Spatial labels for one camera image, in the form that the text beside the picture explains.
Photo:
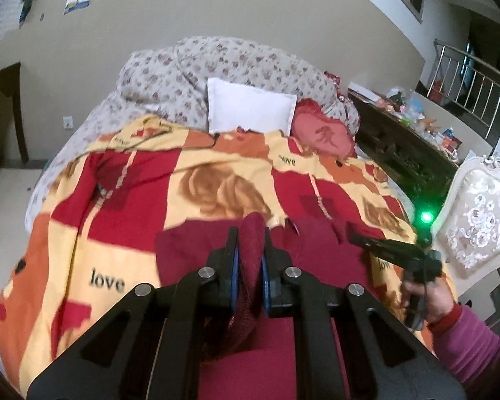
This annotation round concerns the dark red garment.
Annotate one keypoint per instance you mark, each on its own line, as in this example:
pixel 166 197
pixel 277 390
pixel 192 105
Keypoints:
pixel 257 357

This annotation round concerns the magenta right sleeve forearm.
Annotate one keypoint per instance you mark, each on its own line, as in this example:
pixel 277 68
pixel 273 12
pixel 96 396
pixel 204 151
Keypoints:
pixel 468 349

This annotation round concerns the red heart cushion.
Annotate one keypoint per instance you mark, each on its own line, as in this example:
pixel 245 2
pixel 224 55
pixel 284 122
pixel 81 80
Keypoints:
pixel 324 135

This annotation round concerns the white ornate chair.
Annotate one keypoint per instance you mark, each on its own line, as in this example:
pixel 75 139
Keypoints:
pixel 467 230

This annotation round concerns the person's right hand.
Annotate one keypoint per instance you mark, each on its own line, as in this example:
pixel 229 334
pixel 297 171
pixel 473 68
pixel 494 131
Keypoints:
pixel 439 301

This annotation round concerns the white pillow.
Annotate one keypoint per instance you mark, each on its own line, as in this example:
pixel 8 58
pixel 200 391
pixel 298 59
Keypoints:
pixel 232 106

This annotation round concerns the metal stair railing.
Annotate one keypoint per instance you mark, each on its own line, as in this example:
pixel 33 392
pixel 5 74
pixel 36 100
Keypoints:
pixel 468 87

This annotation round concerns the floral grey quilt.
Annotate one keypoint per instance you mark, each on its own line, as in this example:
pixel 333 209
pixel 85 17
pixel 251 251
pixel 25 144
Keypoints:
pixel 172 83

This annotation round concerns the dark carved wooden cabinet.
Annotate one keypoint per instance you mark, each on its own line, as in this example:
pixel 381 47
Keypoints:
pixel 420 170

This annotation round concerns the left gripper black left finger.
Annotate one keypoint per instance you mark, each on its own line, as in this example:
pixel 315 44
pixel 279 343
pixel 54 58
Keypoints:
pixel 149 345

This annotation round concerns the red orange patterned blanket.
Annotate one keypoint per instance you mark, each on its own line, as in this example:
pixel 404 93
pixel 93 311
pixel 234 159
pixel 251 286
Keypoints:
pixel 93 240

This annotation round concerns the wall power socket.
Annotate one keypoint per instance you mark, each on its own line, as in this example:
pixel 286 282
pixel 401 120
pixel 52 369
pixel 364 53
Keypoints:
pixel 68 123

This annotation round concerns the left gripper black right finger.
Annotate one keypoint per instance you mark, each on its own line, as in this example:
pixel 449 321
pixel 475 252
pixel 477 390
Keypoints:
pixel 347 344

